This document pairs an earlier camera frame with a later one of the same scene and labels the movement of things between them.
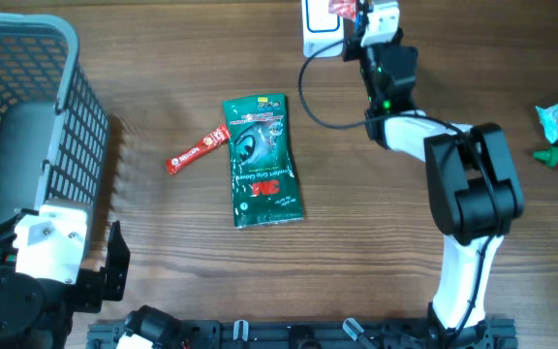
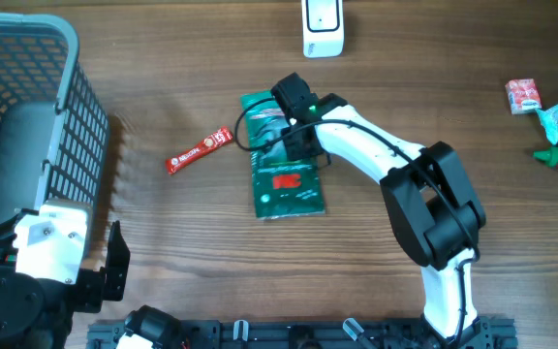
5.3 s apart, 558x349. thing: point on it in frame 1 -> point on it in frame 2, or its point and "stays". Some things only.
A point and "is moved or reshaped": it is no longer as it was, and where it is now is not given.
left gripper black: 107,282 stays
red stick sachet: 176,162 stays
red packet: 343,8 -> 523,95
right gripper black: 349,47 -> 294,150
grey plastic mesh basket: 37,131 stays
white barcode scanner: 323,33 stays
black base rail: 306,333 stays
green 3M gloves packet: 263,171 is moved or reshaped
